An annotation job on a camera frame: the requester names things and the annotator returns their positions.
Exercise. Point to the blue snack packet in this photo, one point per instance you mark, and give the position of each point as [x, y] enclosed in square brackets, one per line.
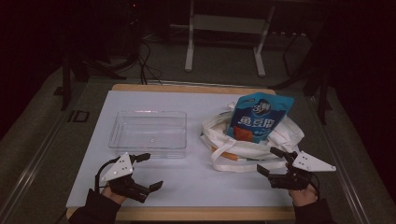
[258, 116]

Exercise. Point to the black rectangular floor frame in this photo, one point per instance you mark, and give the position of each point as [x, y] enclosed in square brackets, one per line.
[78, 116]

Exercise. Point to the white tote bag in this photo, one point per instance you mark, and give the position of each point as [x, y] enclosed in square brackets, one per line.
[286, 133]

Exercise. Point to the white metal stand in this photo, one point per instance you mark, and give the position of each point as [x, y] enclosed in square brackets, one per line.
[225, 24]

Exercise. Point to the orange packet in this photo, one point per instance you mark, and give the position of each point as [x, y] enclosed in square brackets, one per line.
[224, 154]

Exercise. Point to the person's left hand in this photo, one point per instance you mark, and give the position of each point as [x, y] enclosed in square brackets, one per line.
[112, 194]

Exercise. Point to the white table mat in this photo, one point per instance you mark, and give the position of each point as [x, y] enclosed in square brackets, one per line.
[186, 180]

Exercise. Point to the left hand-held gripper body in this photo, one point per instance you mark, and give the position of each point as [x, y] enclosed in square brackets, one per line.
[120, 168]

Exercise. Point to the black metal stand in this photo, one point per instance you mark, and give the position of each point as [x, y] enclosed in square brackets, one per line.
[66, 81]
[322, 93]

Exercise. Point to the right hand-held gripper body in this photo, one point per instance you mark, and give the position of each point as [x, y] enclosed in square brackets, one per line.
[306, 165]

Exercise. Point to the clear plastic container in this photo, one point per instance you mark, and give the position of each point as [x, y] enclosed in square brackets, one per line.
[149, 133]

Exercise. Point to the person's right hand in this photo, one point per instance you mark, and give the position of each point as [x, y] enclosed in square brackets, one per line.
[302, 196]

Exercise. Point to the dark device with red light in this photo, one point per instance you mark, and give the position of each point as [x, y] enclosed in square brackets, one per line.
[134, 28]

